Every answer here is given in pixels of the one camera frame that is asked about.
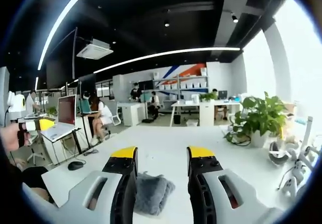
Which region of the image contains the white game controller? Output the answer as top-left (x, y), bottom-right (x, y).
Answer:
top-left (277, 177), bottom-right (298, 200)

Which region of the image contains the metal storage shelf rack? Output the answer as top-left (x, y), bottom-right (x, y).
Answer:
top-left (152, 74), bottom-right (210, 102)

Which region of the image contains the white office desk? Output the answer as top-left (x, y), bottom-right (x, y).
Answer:
top-left (170, 100), bottom-right (243, 127)

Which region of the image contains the black cable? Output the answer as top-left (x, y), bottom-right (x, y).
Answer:
top-left (225, 132), bottom-right (252, 147)

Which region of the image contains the white laptop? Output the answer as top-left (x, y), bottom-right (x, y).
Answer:
top-left (40, 94), bottom-right (82, 142)

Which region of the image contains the grey towel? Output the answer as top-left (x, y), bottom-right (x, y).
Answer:
top-left (134, 172), bottom-right (176, 216)

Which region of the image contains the white metal stand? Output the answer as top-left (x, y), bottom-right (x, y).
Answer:
top-left (300, 115), bottom-right (318, 159)

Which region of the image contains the small green desk plant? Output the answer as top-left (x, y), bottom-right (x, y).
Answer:
top-left (199, 92), bottom-right (218, 103)

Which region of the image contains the person's own leg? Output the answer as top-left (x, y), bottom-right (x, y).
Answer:
top-left (21, 166), bottom-right (55, 204)

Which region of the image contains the white swivel chair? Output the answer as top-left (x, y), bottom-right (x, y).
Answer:
top-left (26, 131), bottom-right (46, 165)

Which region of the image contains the black computer mouse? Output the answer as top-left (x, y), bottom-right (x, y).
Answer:
top-left (67, 161), bottom-right (84, 171)

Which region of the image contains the green potted plant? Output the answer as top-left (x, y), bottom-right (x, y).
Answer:
top-left (224, 91), bottom-right (288, 148)

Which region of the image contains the ceiling air conditioner unit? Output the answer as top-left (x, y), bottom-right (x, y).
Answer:
top-left (76, 38), bottom-right (114, 59)

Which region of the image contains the long ceiling light strip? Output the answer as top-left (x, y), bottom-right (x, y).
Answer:
top-left (93, 47), bottom-right (242, 74)
top-left (37, 0), bottom-right (98, 71)

